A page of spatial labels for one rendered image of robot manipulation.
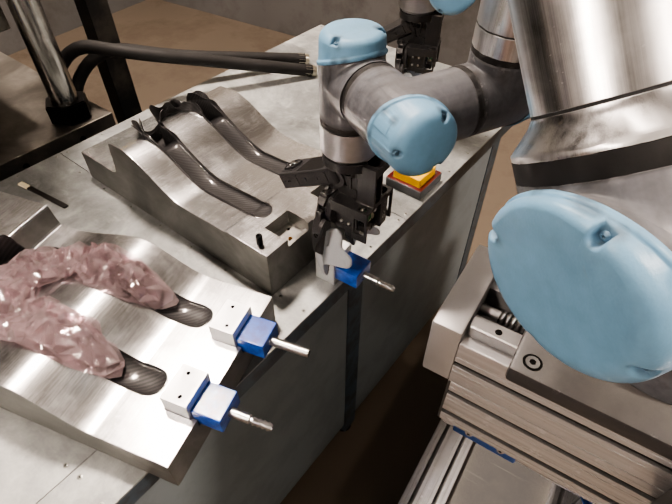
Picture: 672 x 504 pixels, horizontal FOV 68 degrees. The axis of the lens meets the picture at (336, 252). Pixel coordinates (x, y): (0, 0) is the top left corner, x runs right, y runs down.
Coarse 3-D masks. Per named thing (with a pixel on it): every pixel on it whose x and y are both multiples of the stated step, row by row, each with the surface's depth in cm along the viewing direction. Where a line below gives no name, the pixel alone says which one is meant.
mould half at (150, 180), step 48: (240, 96) 96; (96, 144) 97; (144, 144) 85; (192, 144) 88; (288, 144) 93; (144, 192) 87; (192, 192) 83; (288, 192) 82; (192, 240) 86; (240, 240) 74
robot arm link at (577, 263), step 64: (512, 0) 26; (576, 0) 23; (640, 0) 22; (576, 64) 24; (640, 64) 23; (576, 128) 24; (640, 128) 22; (576, 192) 24; (640, 192) 23; (512, 256) 29; (576, 256) 24; (640, 256) 22; (576, 320) 26; (640, 320) 22
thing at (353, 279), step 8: (344, 248) 78; (352, 256) 79; (360, 256) 79; (352, 264) 78; (360, 264) 78; (368, 264) 78; (320, 272) 80; (328, 272) 79; (336, 272) 78; (344, 272) 77; (352, 272) 76; (360, 272) 76; (368, 272) 79; (328, 280) 80; (336, 280) 80; (344, 280) 78; (352, 280) 77; (360, 280) 78; (368, 280) 77; (376, 280) 76; (392, 288) 76
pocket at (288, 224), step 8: (280, 216) 78; (288, 216) 80; (296, 216) 79; (272, 224) 78; (280, 224) 79; (288, 224) 81; (296, 224) 80; (304, 224) 78; (272, 232) 79; (280, 232) 80; (288, 232) 80; (296, 232) 80; (304, 232) 78; (288, 240) 78
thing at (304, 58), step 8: (232, 56) 126; (240, 56) 126; (248, 56) 127; (256, 56) 128; (264, 56) 129; (272, 56) 129; (280, 56) 130; (288, 56) 131; (296, 56) 132; (304, 56) 132
